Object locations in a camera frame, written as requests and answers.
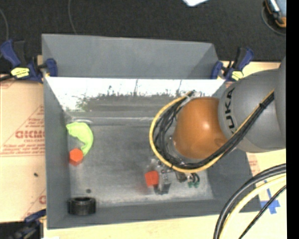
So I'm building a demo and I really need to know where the black ring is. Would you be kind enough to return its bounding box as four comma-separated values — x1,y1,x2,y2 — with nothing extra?
68,196,97,216

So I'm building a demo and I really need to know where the grey metal bin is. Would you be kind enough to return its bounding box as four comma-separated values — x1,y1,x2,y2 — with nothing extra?
41,33,261,229

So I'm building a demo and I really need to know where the orange-red cube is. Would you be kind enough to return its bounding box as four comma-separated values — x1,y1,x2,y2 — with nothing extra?
144,170,160,187

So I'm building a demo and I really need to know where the lime green curved toy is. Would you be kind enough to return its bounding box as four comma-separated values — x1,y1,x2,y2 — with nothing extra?
65,122,94,156

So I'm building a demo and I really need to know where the orange-red hexagonal block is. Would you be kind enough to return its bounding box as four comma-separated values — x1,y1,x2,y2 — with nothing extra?
69,148,85,166

